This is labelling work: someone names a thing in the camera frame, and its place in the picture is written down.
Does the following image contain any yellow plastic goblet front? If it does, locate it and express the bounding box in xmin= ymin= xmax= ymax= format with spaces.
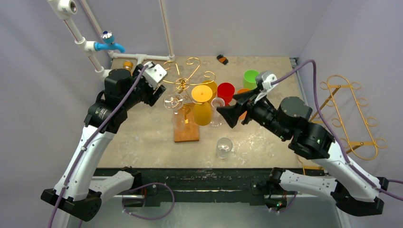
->
xmin=191 ymin=85 xmax=213 ymax=126

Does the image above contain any yellow plastic goblet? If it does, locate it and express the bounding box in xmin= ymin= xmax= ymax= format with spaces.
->
xmin=191 ymin=85 xmax=213 ymax=126
xmin=203 ymin=80 xmax=218 ymax=97

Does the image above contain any gold wire wine glass rack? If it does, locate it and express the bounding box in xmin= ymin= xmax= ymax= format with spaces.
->
xmin=163 ymin=57 xmax=216 ymax=143

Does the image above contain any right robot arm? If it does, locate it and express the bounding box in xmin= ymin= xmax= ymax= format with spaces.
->
xmin=217 ymin=91 xmax=389 ymax=217

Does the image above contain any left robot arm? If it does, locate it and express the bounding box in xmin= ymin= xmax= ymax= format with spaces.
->
xmin=41 ymin=61 xmax=167 ymax=222

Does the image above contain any ribbed clear wine glass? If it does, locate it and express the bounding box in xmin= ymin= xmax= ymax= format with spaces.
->
xmin=210 ymin=97 xmax=225 ymax=127

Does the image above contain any orange plastic goblet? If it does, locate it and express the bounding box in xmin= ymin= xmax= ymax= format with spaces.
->
xmin=236 ymin=88 xmax=252 ymax=121

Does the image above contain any orange brass tap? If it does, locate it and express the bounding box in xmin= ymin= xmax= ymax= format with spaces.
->
xmin=123 ymin=60 xmax=134 ymax=72

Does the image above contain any red plastic goblet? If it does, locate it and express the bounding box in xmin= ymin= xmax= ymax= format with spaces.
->
xmin=217 ymin=82 xmax=235 ymax=105

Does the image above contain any green plastic cup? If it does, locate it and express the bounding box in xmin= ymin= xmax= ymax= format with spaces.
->
xmin=243 ymin=70 xmax=259 ymax=90

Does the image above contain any clear glass near front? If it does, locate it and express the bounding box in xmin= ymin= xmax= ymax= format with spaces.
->
xmin=216 ymin=138 xmax=233 ymax=159

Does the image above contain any yellow plastic goblet back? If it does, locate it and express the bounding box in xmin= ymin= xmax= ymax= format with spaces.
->
xmin=203 ymin=80 xmax=218 ymax=97

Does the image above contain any blue tap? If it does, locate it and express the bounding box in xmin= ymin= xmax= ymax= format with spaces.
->
xmin=94 ymin=30 xmax=125 ymax=53

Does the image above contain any black orange hex key set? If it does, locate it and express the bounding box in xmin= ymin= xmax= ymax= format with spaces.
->
xmin=216 ymin=55 xmax=229 ymax=65

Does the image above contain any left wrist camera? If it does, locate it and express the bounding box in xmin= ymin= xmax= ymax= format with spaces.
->
xmin=143 ymin=61 xmax=167 ymax=89

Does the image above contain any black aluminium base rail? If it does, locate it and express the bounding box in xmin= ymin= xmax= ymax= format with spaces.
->
xmin=64 ymin=168 xmax=344 ymax=209

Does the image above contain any gold wall hook rack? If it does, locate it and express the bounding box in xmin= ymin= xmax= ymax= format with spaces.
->
xmin=310 ymin=75 xmax=388 ymax=161

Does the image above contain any white pvc pipe frame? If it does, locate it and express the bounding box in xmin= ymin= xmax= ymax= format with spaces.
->
xmin=47 ymin=0 xmax=175 ymax=78

